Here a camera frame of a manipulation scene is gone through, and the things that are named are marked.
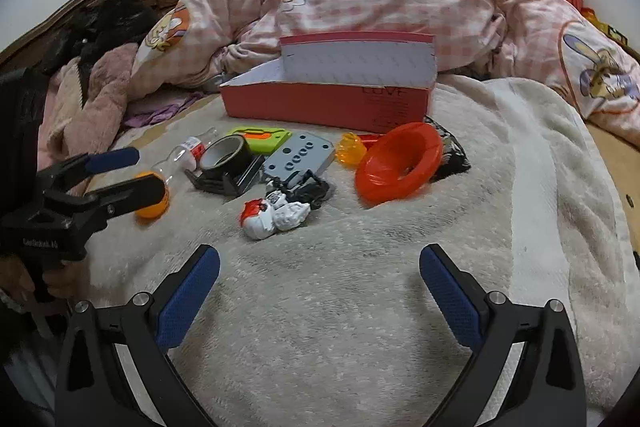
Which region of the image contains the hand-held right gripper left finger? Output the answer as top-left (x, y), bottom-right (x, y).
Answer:
top-left (54, 243), bottom-right (221, 427)

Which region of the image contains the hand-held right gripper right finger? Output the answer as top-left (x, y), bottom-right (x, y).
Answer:
top-left (419, 243), bottom-right (587, 427)

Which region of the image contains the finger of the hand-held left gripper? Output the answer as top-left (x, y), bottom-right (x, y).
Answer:
top-left (82, 176), bottom-right (167, 228)
top-left (37, 147), bottom-right (141, 198)

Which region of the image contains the orange ball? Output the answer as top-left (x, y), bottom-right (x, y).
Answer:
top-left (134, 171), bottom-right (171, 221)

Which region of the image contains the small clear bottle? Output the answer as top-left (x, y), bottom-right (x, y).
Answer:
top-left (150, 127), bottom-right (219, 186)

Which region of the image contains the dark grey plastic holder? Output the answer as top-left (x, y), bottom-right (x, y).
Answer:
top-left (184, 156), bottom-right (266, 199)

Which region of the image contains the white and red figure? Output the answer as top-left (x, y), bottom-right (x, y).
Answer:
top-left (241, 198), bottom-right (312, 241)

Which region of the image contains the black tape roll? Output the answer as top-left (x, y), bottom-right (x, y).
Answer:
top-left (199, 135), bottom-right (256, 176)

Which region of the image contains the red plastic funnel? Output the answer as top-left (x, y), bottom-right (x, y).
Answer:
top-left (355, 122), bottom-right (444, 203)

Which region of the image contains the black wave-patterned pouch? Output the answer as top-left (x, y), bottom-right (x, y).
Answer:
top-left (422, 117), bottom-right (472, 183)

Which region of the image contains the black toy figure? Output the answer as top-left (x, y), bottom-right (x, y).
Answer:
top-left (265, 172), bottom-right (337, 210)

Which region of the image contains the grey plate with holes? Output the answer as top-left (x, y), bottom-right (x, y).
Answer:
top-left (261, 132), bottom-right (335, 182)

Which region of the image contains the red cardboard box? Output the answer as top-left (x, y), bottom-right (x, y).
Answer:
top-left (220, 31), bottom-right (437, 134)

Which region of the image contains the person's left hand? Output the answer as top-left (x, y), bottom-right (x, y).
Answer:
top-left (0, 253), bottom-right (82, 314)

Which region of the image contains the purple cloth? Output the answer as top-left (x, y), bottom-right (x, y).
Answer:
top-left (122, 92), bottom-right (206, 130)

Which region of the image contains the pink fluffy garment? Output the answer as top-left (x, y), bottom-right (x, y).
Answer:
top-left (37, 42), bottom-right (142, 188)

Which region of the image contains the white towel blanket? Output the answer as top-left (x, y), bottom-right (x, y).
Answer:
top-left (37, 74), bottom-right (640, 427)

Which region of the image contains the black garment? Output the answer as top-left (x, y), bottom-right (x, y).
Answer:
top-left (40, 0), bottom-right (162, 76)

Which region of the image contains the green utility knife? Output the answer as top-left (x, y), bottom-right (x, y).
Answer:
top-left (230, 127), bottom-right (294, 154)

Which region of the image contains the orange translucent flame piece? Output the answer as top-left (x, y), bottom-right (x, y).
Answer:
top-left (334, 132), bottom-right (362, 166)

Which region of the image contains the tan bed sheet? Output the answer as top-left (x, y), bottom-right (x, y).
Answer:
top-left (585, 117), bottom-right (640, 260)

